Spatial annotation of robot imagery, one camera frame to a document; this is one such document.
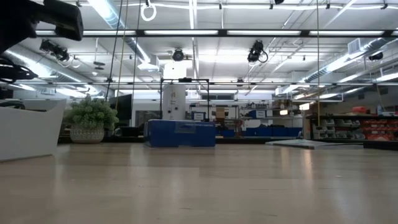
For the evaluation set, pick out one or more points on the brown cardboard box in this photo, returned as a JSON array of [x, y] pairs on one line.
[[221, 112]]

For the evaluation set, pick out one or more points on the black metal frame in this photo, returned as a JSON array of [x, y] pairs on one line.
[[184, 80]]

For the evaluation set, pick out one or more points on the green plant in woven pot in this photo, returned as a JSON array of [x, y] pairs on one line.
[[90, 115]]

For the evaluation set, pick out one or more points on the blue rectangular box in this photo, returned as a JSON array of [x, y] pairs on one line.
[[180, 133]]

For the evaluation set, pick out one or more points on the black monitor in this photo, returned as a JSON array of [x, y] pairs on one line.
[[122, 109]]

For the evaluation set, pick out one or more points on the shelf with red bins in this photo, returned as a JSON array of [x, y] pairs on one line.
[[357, 127]]

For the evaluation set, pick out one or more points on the white ceiling vent unit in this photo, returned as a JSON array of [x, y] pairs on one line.
[[356, 45]]

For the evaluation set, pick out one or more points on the white cylindrical tank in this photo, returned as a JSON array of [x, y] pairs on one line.
[[174, 102]]

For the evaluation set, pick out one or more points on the silver ceiling air duct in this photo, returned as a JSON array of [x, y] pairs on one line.
[[37, 67]]

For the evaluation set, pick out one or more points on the framed blue sign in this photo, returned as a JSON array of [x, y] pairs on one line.
[[198, 116]]

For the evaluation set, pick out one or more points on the round black ceiling camera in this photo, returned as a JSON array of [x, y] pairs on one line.
[[178, 55]]

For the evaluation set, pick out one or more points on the black ceiling camera with loop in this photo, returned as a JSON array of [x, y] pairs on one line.
[[256, 51]]

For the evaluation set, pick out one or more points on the black ceiling light beam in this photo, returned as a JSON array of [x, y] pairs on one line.
[[264, 32]]

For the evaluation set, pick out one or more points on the black hanging line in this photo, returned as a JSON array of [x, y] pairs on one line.
[[114, 46]]

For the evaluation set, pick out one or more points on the white plastic bin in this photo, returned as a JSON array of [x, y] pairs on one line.
[[28, 130]]

